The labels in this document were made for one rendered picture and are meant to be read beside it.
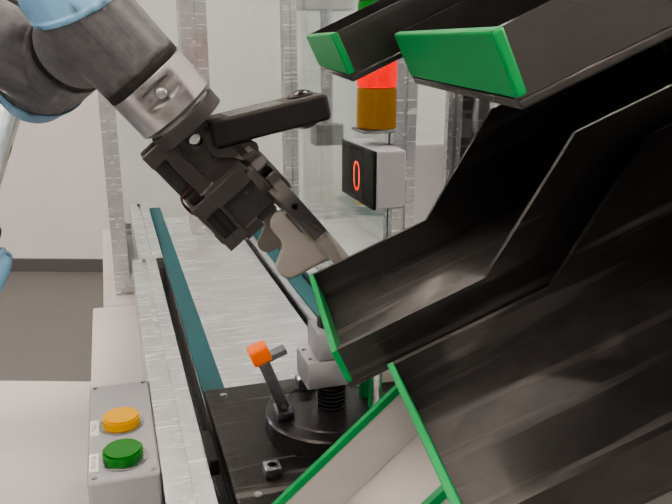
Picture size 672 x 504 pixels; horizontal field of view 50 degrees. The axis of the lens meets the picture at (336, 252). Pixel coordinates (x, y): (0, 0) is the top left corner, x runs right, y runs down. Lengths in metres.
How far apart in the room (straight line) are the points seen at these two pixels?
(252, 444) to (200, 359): 0.27
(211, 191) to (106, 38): 0.15
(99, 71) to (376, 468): 0.38
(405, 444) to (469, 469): 0.25
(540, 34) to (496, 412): 0.18
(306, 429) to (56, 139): 3.93
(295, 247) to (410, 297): 0.23
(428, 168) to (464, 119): 1.38
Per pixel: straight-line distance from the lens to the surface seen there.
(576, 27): 0.22
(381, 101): 0.89
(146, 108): 0.63
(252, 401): 0.85
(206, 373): 0.97
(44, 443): 1.05
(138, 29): 0.63
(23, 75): 0.70
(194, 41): 1.73
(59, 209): 4.65
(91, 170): 4.53
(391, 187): 0.87
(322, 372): 0.74
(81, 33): 0.63
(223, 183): 0.64
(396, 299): 0.46
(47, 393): 1.18
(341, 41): 0.35
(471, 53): 0.24
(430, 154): 1.89
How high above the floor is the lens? 1.37
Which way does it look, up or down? 16 degrees down
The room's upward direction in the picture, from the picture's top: straight up
